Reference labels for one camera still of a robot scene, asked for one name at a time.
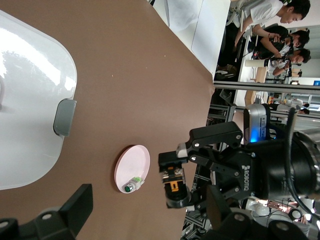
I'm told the white cardboard roll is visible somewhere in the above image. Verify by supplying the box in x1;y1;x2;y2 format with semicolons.
244;59;266;68

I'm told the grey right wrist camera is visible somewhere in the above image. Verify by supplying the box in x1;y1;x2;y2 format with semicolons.
243;103;272;145

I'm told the black and orange switch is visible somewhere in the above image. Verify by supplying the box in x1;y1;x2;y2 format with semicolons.
159;166;193;210

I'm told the white lidded storage box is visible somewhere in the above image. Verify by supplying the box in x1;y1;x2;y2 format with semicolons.
0;9;78;191

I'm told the person in black shirt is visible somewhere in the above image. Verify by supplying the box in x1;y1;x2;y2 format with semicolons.
251;24;311;55

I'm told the person in grey shirt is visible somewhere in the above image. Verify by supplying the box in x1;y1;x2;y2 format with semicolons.
267;47;312;77

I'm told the aluminium frame structure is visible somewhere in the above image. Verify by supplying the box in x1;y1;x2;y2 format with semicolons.
206;102;237;126

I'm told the aluminium frame beam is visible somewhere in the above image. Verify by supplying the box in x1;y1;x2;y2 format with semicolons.
213;79;320;96

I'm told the pale pink round plate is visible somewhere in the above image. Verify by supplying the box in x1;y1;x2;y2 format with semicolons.
113;144;152;195

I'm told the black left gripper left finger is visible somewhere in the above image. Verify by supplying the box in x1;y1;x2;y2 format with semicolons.
0;183;94;240

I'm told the brown table mat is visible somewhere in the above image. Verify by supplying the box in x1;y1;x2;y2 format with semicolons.
0;0;216;240

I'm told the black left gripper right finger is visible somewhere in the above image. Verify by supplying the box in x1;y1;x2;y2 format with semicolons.
201;185;311;240

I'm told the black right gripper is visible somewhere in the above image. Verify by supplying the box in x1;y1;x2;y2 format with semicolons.
158;121;270;202

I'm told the white partition panel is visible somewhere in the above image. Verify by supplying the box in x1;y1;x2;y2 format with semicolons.
151;0;209;51
191;0;231;81

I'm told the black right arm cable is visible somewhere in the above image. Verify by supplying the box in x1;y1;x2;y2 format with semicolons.
284;106;320;218

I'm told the person in white shirt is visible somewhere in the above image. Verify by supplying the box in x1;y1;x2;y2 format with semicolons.
234;0;311;38

